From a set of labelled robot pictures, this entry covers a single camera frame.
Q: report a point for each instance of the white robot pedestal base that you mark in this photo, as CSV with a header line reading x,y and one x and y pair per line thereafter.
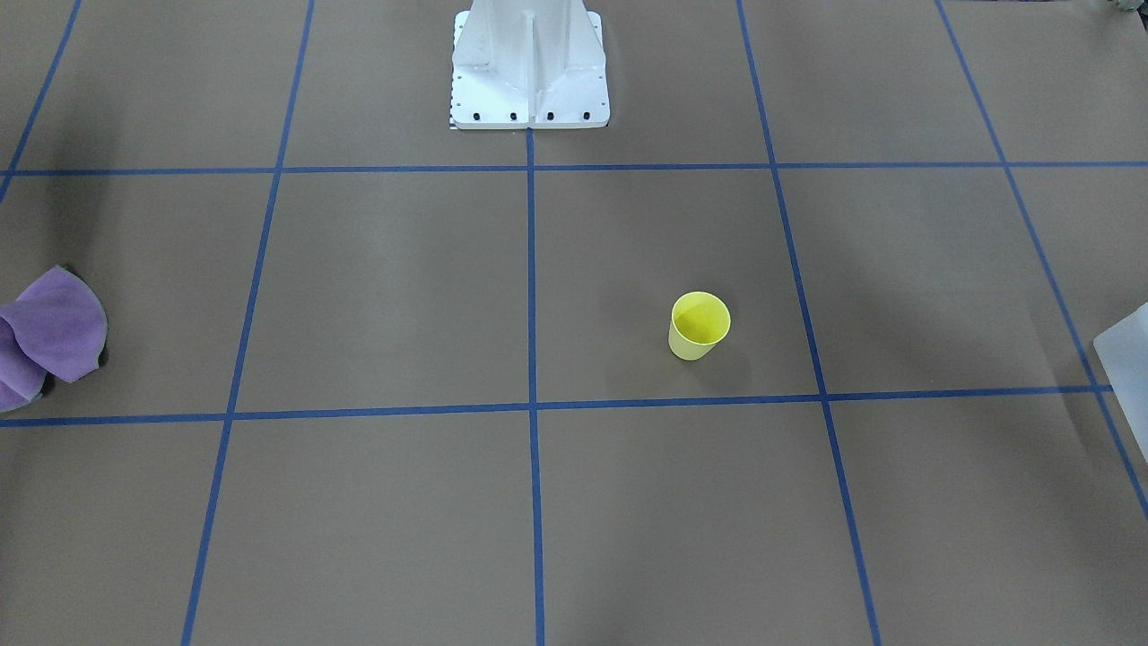
x,y
528,64

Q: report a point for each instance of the clear plastic storage box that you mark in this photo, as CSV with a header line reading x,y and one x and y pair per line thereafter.
x,y
1122,349

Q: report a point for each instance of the yellow plastic cup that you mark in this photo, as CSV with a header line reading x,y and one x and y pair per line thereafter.
x,y
699,321

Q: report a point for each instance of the purple microfiber cloth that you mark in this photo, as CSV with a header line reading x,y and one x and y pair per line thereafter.
x,y
56,328

